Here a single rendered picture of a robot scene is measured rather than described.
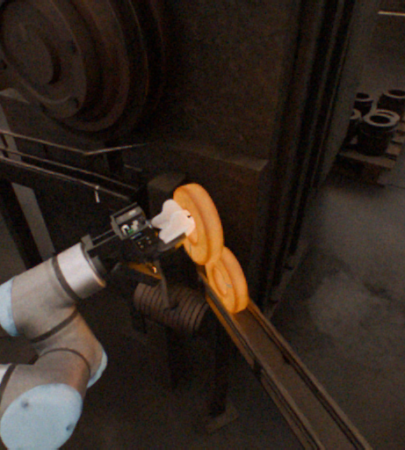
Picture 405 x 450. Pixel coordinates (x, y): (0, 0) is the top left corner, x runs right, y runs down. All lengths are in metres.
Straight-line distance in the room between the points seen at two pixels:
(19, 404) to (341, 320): 1.42
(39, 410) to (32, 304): 0.17
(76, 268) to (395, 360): 1.38
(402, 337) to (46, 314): 1.47
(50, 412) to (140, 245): 0.28
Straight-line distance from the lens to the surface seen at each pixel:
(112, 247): 0.66
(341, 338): 1.73
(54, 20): 0.89
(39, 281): 0.68
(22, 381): 0.61
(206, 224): 0.65
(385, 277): 2.03
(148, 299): 1.11
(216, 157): 0.99
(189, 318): 1.06
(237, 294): 0.83
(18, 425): 0.60
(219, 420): 1.48
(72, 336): 0.70
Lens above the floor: 1.38
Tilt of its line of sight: 41 degrees down
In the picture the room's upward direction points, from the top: straight up
